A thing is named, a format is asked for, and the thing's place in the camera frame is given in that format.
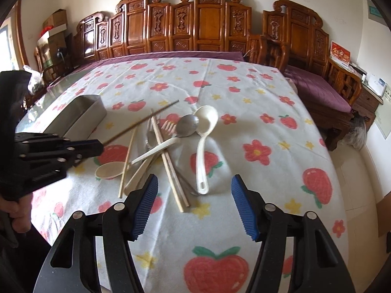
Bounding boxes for carved wooden armchair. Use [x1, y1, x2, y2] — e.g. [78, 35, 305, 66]
[247, 0, 362, 151]

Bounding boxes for stacked cardboard boxes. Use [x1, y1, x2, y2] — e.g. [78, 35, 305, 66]
[36, 9, 68, 69]

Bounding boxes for carved wooden long bench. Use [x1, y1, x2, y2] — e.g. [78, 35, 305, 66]
[74, 0, 252, 63]

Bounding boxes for white plastic bag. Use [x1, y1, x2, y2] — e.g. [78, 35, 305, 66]
[23, 65, 44, 95]

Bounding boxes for dark metal spoon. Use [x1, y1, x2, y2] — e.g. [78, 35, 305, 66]
[175, 115, 199, 138]

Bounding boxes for wooden side cabinet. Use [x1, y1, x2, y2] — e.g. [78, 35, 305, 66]
[352, 85, 383, 130]

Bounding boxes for beige spoon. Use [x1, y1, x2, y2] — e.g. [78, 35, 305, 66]
[94, 136, 181, 180]

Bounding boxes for strawberry flower print tablecloth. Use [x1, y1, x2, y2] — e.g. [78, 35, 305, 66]
[14, 57, 350, 293]

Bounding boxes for metal rectangular tray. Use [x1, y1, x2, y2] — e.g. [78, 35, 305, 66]
[44, 94, 107, 141]

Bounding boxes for purple armchair cushion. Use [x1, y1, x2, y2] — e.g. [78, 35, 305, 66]
[284, 65, 351, 113]

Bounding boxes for dark brown chopstick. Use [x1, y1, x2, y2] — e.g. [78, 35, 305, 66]
[102, 100, 180, 146]

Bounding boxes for green wall sign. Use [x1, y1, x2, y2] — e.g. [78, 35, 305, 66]
[367, 0, 387, 26]

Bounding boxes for metal fork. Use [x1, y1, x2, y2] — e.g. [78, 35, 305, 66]
[146, 120, 176, 149]

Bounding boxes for purple bench cushion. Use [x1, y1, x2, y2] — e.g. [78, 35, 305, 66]
[74, 51, 245, 73]

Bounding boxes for large white ladle spoon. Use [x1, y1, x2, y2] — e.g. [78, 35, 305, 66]
[195, 105, 219, 195]

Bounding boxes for red greeting card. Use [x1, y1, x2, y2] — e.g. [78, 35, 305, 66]
[330, 40, 351, 65]

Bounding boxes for person's left hand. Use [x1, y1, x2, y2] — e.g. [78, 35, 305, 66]
[1, 193, 33, 233]

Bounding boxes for light wooden chopstick pair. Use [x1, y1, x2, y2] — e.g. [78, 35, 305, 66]
[151, 116, 190, 213]

